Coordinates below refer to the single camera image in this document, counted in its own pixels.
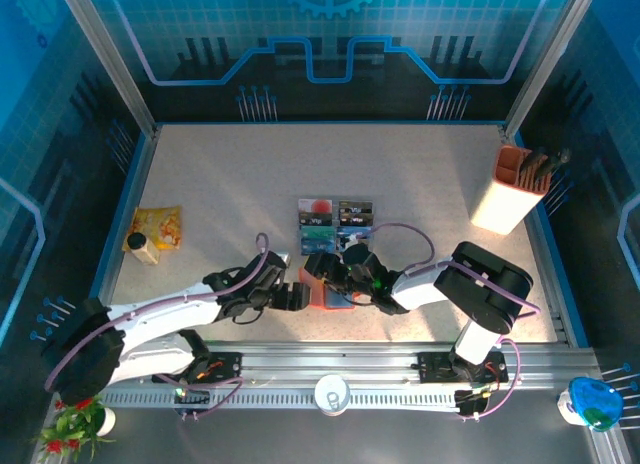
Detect orange leather card holder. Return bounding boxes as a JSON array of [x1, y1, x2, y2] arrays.
[[298, 266, 357, 313]]

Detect clear acrylic card stand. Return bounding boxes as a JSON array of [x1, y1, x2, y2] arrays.
[[297, 197, 376, 258]]

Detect white paper cup with lid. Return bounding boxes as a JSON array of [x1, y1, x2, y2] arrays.
[[313, 374, 351, 416]]

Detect beige bottle with black cap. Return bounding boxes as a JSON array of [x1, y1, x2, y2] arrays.
[[125, 232, 162, 266]]

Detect yellow snack packet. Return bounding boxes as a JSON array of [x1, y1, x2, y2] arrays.
[[122, 205, 184, 253]]

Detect white knife block orange top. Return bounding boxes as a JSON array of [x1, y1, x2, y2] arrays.
[[469, 144, 552, 235]]

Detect potted plant red flowers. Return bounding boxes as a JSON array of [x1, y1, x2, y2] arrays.
[[32, 393, 117, 463]]

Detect blue and white device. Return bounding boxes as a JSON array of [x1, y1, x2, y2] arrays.
[[557, 376, 626, 432]]

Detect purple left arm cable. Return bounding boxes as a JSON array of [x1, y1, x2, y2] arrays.
[[44, 232, 271, 421]]

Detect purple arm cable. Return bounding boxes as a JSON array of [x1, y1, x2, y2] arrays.
[[44, 232, 271, 421], [369, 222, 542, 424]]

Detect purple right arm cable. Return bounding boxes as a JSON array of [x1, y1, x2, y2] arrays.
[[369, 222, 542, 424]]

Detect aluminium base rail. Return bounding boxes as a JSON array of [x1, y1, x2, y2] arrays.
[[202, 339, 601, 388]]

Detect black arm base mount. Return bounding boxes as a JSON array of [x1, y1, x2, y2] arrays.
[[151, 351, 245, 385], [416, 351, 510, 385]]

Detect slotted grey cable duct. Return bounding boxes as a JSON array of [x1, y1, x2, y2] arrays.
[[99, 389, 464, 411]]

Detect black handled knife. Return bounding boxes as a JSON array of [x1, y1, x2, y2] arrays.
[[518, 150, 549, 188], [534, 147, 573, 183]]

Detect aluminium frame post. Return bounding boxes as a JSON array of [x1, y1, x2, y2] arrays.
[[502, 0, 605, 139], [53, 0, 162, 139]]

